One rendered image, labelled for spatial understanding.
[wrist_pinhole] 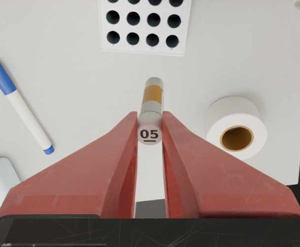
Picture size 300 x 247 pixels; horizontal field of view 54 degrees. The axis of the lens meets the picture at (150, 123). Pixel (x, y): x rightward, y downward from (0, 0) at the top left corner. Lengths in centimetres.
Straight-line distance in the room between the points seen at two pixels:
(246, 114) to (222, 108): 3
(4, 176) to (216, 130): 29
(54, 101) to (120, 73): 9
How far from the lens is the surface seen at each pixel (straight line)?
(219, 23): 34
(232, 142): 38
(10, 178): 47
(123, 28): 30
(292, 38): 36
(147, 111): 15
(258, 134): 36
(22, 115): 40
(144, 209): 95
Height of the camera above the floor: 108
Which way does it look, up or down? 56 degrees down
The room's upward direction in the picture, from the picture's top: 176 degrees counter-clockwise
